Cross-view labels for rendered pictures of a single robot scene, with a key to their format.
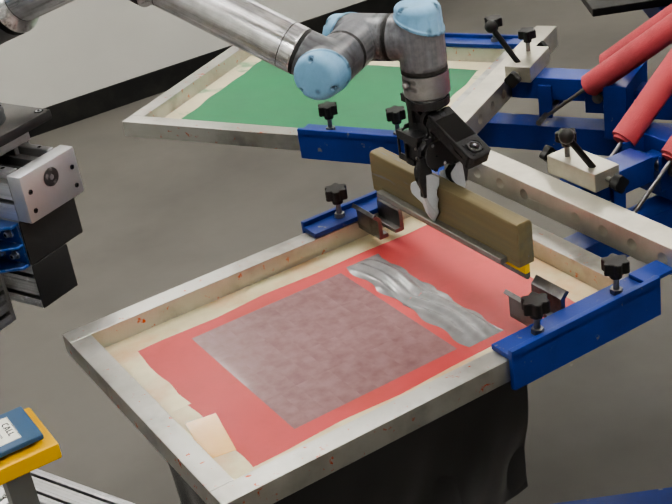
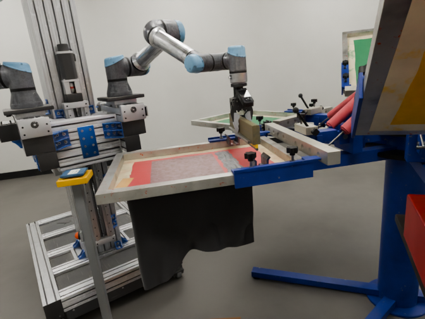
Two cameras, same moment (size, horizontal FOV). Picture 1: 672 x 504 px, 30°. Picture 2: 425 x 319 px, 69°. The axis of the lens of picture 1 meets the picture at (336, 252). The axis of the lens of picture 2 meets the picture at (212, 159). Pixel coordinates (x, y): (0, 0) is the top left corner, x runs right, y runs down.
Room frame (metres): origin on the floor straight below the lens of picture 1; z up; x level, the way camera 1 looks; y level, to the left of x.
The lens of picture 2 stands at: (0.52, -0.52, 1.36)
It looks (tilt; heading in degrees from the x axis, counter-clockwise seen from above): 16 degrees down; 20
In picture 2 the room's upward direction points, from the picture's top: 6 degrees counter-clockwise
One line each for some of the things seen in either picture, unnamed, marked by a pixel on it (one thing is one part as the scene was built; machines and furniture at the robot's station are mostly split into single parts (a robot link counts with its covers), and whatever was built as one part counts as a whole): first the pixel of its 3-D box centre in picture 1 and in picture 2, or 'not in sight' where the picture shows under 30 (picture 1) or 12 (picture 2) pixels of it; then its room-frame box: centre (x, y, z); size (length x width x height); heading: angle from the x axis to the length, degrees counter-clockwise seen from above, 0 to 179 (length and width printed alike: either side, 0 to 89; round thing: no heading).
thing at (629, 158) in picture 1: (607, 179); (317, 136); (2.02, -0.50, 1.02); 0.17 x 0.06 x 0.05; 118
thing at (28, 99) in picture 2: not in sight; (24, 97); (1.77, 0.93, 1.31); 0.15 x 0.15 x 0.10
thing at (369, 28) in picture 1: (357, 40); (217, 62); (1.90, -0.09, 1.39); 0.11 x 0.11 x 0.08; 62
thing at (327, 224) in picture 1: (377, 213); (236, 141); (2.11, -0.09, 0.98); 0.30 x 0.05 x 0.07; 118
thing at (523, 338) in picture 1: (578, 326); (272, 171); (1.62, -0.35, 0.98); 0.30 x 0.05 x 0.07; 118
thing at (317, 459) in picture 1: (352, 319); (199, 161); (1.75, -0.01, 0.97); 0.79 x 0.58 x 0.04; 118
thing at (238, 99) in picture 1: (379, 59); (267, 109); (2.73, -0.17, 1.05); 1.08 x 0.61 x 0.23; 58
